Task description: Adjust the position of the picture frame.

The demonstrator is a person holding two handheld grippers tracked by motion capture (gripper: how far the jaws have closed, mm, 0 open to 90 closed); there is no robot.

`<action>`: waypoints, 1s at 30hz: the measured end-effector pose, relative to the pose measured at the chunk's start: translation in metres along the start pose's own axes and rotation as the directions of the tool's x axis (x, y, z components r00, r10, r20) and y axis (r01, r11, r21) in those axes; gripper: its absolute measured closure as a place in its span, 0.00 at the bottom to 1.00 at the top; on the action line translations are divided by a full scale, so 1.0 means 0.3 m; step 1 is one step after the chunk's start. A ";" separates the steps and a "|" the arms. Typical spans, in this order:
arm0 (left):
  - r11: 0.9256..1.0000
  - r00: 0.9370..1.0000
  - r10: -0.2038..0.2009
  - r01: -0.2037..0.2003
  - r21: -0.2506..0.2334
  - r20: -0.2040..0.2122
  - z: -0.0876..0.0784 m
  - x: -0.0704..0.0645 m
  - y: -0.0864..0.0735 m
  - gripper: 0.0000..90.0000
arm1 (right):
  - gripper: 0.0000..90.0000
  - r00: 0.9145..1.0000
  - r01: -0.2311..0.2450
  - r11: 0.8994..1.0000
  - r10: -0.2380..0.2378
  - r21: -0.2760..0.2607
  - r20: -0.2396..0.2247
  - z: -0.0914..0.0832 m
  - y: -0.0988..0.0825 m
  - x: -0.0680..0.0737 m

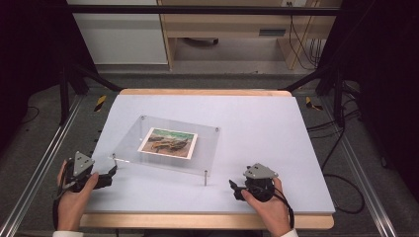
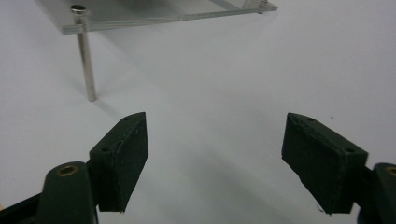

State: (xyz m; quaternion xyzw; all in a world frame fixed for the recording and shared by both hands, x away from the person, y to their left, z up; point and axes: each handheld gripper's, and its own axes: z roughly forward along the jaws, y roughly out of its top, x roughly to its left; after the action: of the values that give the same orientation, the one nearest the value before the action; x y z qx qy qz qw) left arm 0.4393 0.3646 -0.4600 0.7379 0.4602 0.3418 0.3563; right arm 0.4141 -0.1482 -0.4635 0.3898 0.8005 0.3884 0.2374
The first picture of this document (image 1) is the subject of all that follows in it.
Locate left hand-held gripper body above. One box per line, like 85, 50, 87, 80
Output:
63, 150, 101, 194

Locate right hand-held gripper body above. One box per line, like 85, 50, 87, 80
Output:
241, 162, 280, 203

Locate clear acrylic photo frame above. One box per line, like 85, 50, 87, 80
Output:
110, 114, 222, 188

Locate painting print photo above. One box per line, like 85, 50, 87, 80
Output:
136, 126, 200, 161

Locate person's right hand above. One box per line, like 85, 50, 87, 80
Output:
240, 177, 293, 237

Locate person's left hand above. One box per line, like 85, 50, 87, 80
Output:
56, 159, 100, 232

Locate white table mat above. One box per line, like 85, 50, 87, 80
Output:
86, 94, 336, 215

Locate wooden table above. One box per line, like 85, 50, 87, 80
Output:
79, 88, 335, 231

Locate person's left white sleeve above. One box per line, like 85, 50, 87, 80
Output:
51, 229, 85, 237

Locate yellow black tape marker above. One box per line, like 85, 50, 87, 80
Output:
93, 95, 108, 114
304, 96, 324, 112

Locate black metal stand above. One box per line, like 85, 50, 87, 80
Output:
58, 61, 124, 126
282, 63, 348, 128

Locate dark curtain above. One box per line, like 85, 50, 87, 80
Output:
316, 0, 419, 194
0, 0, 97, 156

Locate white cabinet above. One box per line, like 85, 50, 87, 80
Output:
66, 0, 169, 66

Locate light wooden desk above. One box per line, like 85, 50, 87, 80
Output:
156, 0, 344, 71

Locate black horizontal metal bar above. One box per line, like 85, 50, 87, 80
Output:
67, 4, 342, 17

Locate aluminium floor rail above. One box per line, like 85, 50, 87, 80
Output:
0, 94, 85, 237
319, 96, 399, 237

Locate right hand-held gripper black cable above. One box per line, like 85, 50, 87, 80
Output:
272, 192, 295, 230

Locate hand-held gripper black cable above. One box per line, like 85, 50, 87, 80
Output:
272, 192, 295, 230
51, 159, 74, 231

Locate left hand-held gripper black cable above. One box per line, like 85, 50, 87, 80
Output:
51, 159, 74, 231

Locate thin black floor cable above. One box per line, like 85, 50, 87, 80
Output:
19, 105, 41, 125

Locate long black floor cable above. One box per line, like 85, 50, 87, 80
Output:
305, 98, 367, 215

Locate black hanging cables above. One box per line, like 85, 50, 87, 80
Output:
286, 1, 323, 71

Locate grey drawer handle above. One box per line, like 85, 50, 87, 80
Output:
258, 28, 288, 38

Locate yellow cable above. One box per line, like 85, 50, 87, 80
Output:
295, 0, 321, 63

